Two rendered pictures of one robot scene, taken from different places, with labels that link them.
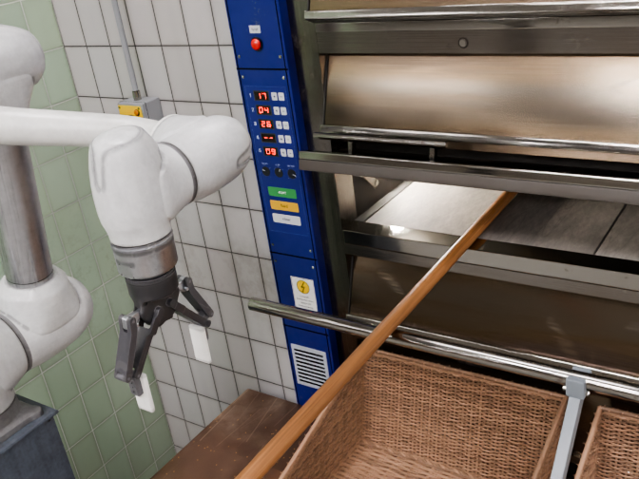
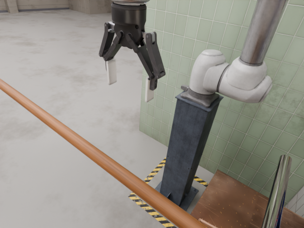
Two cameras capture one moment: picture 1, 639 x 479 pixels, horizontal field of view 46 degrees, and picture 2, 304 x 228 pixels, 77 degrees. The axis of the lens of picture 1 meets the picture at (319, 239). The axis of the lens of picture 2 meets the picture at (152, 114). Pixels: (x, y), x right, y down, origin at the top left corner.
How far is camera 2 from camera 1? 1.16 m
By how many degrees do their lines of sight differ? 74
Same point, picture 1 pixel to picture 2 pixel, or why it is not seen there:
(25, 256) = (246, 45)
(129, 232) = not seen: outside the picture
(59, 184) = not seen: outside the picture
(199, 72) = not seen: outside the picture
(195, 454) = (248, 193)
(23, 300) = (234, 64)
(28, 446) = (194, 110)
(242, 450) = (256, 217)
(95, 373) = (286, 148)
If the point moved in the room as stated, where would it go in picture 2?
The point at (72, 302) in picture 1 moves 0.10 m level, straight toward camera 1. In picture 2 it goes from (250, 83) to (232, 86)
